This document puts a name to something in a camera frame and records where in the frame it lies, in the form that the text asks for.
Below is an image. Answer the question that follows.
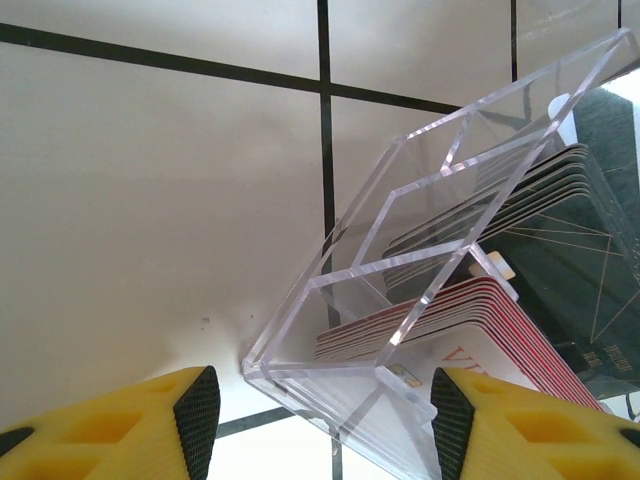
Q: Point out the clear acrylic card holder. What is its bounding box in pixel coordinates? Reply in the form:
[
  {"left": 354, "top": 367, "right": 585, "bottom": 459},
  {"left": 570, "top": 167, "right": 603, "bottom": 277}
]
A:
[{"left": 242, "top": 27, "right": 636, "bottom": 476}]

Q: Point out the red edged card stack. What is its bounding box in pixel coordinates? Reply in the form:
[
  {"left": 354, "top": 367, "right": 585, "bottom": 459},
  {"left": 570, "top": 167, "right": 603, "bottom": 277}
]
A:
[{"left": 313, "top": 276, "right": 609, "bottom": 416}]

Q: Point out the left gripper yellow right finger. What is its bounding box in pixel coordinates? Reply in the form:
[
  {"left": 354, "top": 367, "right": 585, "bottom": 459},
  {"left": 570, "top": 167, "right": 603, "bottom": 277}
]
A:
[{"left": 429, "top": 366, "right": 640, "bottom": 480}]

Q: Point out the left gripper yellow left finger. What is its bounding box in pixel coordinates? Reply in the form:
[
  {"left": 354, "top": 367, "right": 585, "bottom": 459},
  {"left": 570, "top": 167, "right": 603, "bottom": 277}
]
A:
[{"left": 0, "top": 364, "right": 221, "bottom": 480}]

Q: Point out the dark green card stack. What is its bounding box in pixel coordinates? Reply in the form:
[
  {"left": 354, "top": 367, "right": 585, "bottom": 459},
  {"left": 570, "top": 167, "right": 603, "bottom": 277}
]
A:
[{"left": 382, "top": 143, "right": 640, "bottom": 374}]

